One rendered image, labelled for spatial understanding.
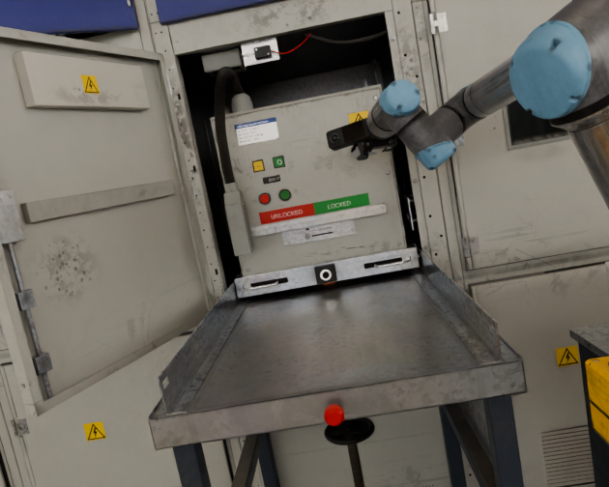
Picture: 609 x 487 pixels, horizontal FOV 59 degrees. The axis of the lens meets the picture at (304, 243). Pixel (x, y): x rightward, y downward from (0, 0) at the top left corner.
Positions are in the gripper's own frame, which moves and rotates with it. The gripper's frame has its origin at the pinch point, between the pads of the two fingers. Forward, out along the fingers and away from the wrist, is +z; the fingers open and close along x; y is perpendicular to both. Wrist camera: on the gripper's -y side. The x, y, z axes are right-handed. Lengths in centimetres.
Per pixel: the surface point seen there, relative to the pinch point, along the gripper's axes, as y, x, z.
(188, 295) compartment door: -48, -28, 21
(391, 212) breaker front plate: 12.2, -15.1, 13.3
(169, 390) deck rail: -51, -48, -35
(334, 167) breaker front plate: -2.1, 0.0, 12.6
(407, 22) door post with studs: 19.8, 31.3, -6.6
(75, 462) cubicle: -90, -71, 48
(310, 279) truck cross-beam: -13.0, -29.7, 22.6
